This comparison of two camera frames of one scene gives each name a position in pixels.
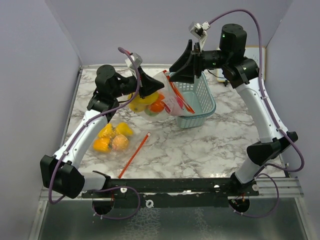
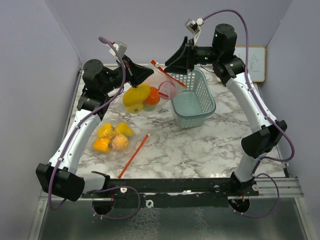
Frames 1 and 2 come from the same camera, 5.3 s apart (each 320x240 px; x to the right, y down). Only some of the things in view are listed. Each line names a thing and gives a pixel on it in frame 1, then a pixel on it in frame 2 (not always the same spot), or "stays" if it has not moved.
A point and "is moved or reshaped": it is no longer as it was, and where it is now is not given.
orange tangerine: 120,142 stays
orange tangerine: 156,106 -> 154,96
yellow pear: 123,128 stays
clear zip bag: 162,106 is moved or reshaped
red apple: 180,103 -> 175,92
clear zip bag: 116,144 stays
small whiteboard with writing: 252,52 stays
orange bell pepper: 101,145 stays
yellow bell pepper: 107,131 stays
